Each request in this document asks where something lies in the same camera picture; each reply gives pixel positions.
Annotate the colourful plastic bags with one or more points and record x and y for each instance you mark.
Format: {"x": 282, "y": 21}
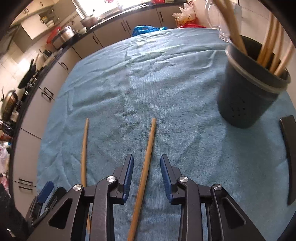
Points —
{"x": 4, "y": 162}

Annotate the metal pot lid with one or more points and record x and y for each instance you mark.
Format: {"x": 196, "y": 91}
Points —
{"x": 9, "y": 103}

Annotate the blue towel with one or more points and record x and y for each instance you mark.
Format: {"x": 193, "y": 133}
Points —
{"x": 161, "y": 81}

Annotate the blue plastic bag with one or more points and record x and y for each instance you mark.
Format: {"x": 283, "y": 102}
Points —
{"x": 148, "y": 30}

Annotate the white bowl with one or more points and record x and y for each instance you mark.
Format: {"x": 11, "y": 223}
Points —
{"x": 81, "y": 30}

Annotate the black utensil holder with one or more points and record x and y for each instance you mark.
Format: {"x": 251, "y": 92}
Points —
{"x": 245, "y": 97}

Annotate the sink faucet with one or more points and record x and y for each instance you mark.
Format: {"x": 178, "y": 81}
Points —
{"x": 118, "y": 6}

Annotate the black wok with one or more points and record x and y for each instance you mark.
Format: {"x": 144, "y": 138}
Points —
{"x": 29, "y": 74}

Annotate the kitchen base cabinets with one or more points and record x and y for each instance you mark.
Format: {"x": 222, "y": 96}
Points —
{"x": 32, "y": 120}

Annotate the glass mug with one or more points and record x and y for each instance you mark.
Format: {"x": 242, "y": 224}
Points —
{"x": 215, "y": 20}

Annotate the red plastic bowl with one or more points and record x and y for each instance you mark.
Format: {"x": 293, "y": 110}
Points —
{"x": 53, "y": 34}

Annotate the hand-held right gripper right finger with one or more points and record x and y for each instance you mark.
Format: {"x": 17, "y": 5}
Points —
{"x": 165, "y": 177}

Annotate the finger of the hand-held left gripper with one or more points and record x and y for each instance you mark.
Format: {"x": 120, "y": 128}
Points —
{"x": 45, "y": 192}
{"x": 56, "y": 197}

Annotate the red plastic basin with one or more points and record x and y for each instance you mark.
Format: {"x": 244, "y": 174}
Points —
{"x": 192, "y": 26}

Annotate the steel rice cooker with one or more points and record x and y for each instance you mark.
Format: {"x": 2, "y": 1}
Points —
{"x": 64, "y": 36}

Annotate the clear plastic bag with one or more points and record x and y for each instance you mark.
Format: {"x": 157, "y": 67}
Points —
{"x": 185, "y": 14}

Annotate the gas stove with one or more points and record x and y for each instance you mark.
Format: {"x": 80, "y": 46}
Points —
{"x": 25, "y": 97}

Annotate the black flat bar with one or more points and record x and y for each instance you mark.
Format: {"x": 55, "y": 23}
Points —
{"x": 290, "y": 157}

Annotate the white wall cabinet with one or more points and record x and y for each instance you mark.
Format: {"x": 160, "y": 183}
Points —
{"x": 46, "y": 20}

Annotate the light wooden chopstick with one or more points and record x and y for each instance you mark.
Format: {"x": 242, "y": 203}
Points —
{"x": 84, "y": 150}
{"x": 272, "y": 44}
{"x": 148, "y": 157}
{"x": 266, "y": 39}
{"x": 284, "y": 61}
{"x": 277, "y": 53}

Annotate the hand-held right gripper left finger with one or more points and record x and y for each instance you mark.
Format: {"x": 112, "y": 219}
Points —
{"x": 128, "y": 177}

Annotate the dark brown chopstick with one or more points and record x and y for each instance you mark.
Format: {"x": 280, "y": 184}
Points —
{"x": 234, "y": 23}
{"x": 227, "y": 23}

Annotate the small cooking pot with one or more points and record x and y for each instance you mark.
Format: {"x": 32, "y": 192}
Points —
{"x": 89, "y": 22}

